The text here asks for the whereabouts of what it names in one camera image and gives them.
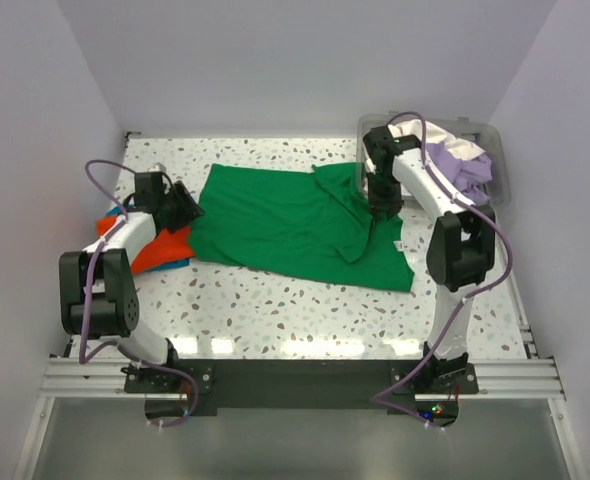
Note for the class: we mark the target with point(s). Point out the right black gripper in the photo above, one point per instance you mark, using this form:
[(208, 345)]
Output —
[(385, 203)]

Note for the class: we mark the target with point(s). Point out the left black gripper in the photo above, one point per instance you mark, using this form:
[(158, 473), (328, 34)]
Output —
[(184, 209)]

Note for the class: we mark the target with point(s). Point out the green t shirt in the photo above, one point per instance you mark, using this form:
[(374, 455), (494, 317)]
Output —
[(311, 225)]

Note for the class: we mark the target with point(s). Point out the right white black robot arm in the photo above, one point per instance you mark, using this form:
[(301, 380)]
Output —
[(462, 246)]

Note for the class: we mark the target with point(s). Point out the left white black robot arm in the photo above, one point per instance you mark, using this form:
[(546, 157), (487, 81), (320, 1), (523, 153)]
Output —
[(98, 298)]

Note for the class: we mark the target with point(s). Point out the folded orange t shirt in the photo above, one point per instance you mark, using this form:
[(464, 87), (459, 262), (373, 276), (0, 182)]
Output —
[(160, 252)]

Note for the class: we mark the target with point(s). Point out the folded blue t shirt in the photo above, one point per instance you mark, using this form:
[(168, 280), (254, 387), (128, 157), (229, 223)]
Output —
[(175, 265)]

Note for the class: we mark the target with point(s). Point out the white crumpled t shirt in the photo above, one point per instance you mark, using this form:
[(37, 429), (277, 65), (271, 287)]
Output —
[(458, 146)]

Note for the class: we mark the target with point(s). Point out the lavender crumpled t shirt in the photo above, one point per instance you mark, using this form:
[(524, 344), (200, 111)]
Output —
[(467, 176)]

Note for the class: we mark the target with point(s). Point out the clear plastic bin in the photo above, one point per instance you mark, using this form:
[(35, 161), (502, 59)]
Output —
[(489, 139)]

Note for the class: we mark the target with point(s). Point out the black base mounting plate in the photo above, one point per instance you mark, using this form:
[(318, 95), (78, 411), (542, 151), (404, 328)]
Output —
[(200, 387)]

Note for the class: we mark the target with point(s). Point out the aluminium frame rail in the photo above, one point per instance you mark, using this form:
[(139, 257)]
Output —
[(497, 379)]

